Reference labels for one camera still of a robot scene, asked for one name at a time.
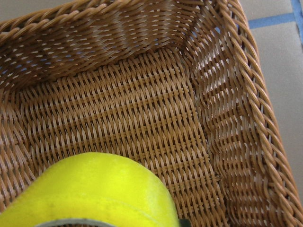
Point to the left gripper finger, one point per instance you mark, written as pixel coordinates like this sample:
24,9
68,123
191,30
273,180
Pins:
184,223

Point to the yellow tape roll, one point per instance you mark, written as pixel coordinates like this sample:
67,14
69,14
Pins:
97,189

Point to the brown wicker basket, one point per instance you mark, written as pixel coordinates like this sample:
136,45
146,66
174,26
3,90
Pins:
173,84

